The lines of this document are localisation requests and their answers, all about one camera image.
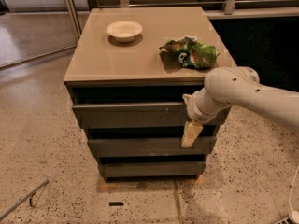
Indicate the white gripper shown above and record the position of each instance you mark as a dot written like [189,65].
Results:
[193,110]

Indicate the grey top drawer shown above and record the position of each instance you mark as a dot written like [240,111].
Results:
[131,115]

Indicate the grey drawer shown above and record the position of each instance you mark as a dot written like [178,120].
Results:
[152,169]
[131,115]
[145,147]

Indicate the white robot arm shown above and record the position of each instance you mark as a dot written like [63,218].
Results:
[228,86]

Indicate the grey middle drawer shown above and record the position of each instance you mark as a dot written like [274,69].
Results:
[145,147]

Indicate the grey drawer cabinet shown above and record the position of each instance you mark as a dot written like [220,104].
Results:
[105,71]

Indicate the grey bottom drawer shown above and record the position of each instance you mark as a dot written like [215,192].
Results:
[152,169]

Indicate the green crumpled chip bag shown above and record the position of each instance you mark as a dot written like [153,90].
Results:
[191,53]

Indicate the white bowl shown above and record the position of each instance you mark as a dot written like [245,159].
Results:
[124,31]

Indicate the metal rod on floor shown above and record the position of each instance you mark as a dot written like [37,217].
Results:
[23,199]

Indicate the metal door frame post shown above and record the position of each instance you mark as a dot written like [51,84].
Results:
[74,17]

